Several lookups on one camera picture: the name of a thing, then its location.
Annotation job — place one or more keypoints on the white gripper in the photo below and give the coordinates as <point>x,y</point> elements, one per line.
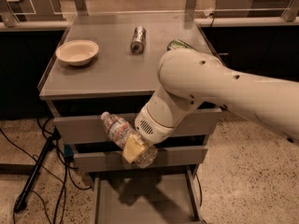
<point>151,129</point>

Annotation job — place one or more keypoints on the clear plastic water bottle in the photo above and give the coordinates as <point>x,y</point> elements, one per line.
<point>118,131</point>

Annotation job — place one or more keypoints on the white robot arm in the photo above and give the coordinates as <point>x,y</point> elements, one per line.
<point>188,78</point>

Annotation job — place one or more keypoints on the middle grey drawer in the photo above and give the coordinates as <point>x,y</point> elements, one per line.
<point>114,161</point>

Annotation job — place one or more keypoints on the grey drawer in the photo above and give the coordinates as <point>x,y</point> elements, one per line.
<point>89,129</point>
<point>150,196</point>
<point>114,161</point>

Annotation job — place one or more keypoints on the top grey drawer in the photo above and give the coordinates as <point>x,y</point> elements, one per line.
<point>89,129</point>

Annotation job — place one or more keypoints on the bottom grey drawer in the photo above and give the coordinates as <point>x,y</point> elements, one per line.
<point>150,196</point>

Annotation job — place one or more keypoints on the grey drawer cabinet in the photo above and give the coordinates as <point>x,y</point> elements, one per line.
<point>117,80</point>

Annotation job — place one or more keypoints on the blue power box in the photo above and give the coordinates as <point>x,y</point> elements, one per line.
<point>68,152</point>

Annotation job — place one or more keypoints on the silver slim can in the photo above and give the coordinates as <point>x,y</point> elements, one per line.
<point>138,42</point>

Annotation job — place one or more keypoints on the white paper bowl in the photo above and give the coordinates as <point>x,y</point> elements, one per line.
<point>77,52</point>

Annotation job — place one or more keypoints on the green soda can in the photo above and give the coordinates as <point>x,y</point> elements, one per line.
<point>178,44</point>

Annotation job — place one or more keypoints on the black stand leg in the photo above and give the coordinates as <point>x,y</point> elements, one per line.
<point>20,203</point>

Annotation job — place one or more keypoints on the grey background desk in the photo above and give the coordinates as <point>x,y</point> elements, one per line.
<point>250,8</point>

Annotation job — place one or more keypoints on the clear acrylic guard panel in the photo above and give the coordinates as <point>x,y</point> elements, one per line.
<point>202,11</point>

